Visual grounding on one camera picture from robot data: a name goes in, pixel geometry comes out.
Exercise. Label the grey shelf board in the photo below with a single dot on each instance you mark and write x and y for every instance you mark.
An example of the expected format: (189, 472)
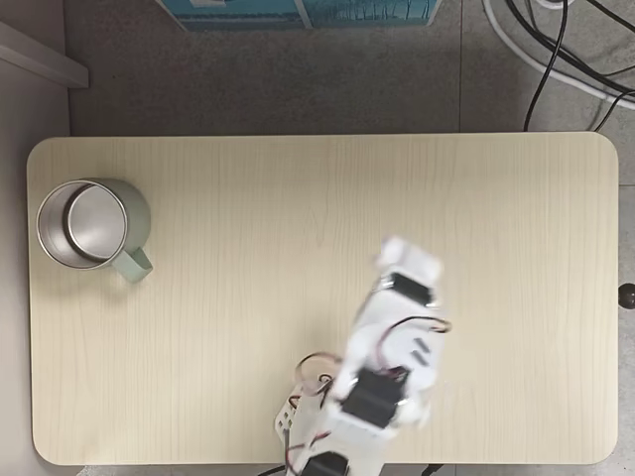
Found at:
(44, 57)

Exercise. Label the black round knob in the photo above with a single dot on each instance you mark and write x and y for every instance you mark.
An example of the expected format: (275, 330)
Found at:
(628, 296)

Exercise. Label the green mug steel interior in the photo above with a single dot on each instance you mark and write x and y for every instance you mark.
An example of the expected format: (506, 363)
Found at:
(135, 213)

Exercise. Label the blue printed box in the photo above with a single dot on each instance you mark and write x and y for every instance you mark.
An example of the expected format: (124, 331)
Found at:
(367, 12)
(238, 15)

